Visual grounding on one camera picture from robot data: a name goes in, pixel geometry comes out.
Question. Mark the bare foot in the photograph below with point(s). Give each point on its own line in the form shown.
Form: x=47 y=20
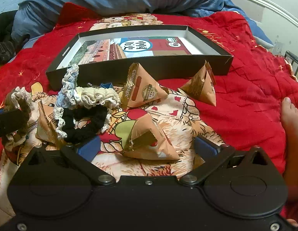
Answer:
x=289 y=120

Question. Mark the brown triangular packet left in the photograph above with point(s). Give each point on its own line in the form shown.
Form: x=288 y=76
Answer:
x=47 y=124

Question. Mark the black crochet scrunchie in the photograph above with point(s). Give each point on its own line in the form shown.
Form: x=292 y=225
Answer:
x=82 y=124

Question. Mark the black metal rack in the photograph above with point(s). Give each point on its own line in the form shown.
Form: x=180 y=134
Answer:
x=293 y=60

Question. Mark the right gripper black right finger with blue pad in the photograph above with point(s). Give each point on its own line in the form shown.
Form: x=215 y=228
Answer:
x=213 y=155

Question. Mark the red quilted bedspread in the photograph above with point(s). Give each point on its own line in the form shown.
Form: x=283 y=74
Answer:
x=248 y=98

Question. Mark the blue plush blanket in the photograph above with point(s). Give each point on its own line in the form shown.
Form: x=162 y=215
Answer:
x=37 y=17

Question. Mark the brown white crochet scrunchie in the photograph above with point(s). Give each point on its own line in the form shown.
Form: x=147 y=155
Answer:
x=18 y=99

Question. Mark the black clothing pile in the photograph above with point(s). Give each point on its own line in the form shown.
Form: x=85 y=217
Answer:
x=8 y=47

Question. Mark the brown triangular packet Choco Magic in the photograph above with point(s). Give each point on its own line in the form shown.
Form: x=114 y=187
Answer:
x=140 y=88

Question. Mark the cream crochet scrunchie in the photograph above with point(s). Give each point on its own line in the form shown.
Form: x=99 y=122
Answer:
x=91 y=96

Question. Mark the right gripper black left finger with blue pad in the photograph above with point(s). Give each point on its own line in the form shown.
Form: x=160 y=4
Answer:
x=81 y=156

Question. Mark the blue binder clip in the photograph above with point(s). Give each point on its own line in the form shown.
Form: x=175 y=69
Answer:
x=107 y=85

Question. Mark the colourful printed card in box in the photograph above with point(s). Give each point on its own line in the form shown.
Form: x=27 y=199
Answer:
x=124 y=48

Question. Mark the brown triangular packet far right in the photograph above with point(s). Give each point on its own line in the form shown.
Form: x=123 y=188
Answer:
x=201 y=86

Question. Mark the brown triangular snack packet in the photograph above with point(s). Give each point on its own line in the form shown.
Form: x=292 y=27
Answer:
x=148 y=141

